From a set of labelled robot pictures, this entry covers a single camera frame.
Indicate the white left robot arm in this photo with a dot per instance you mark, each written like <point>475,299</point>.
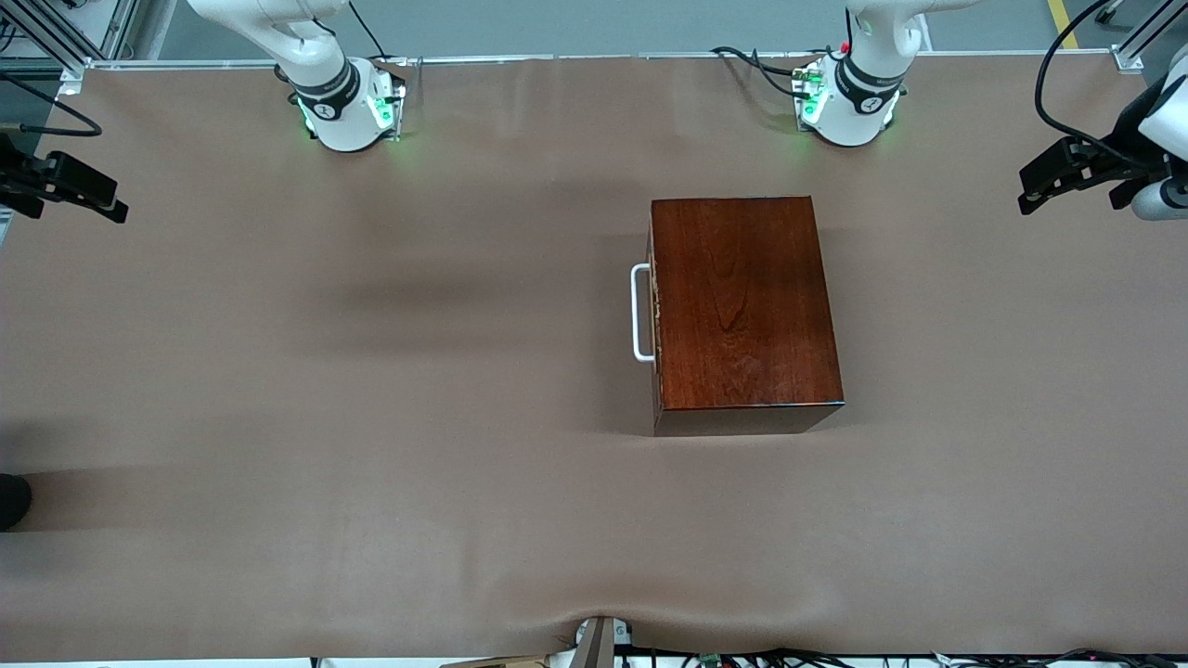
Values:
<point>858,102</point>

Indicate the metal mount bracket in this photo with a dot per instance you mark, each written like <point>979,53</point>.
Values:
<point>599,645</point>

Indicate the black round object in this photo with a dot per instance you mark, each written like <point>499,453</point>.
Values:
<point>11,501</point>

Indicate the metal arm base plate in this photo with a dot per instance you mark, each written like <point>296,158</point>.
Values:
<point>410,74</point>

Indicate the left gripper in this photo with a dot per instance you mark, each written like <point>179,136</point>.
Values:
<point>1121,147</point>

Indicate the cardboard piece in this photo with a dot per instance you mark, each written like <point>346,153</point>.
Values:
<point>492,662</point>

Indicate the dark wooden cabinet box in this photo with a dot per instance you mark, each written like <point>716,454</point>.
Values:
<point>742,306</point>

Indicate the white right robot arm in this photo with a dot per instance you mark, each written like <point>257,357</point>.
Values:
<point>334,102</point>

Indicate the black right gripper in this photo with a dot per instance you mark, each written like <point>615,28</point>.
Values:
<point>13,175</point>

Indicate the aluminium frame post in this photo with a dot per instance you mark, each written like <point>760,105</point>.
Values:
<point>46,37</point>
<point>1146,37</point>

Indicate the brown table cloth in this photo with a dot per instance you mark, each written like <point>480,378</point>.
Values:
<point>371,510</point>

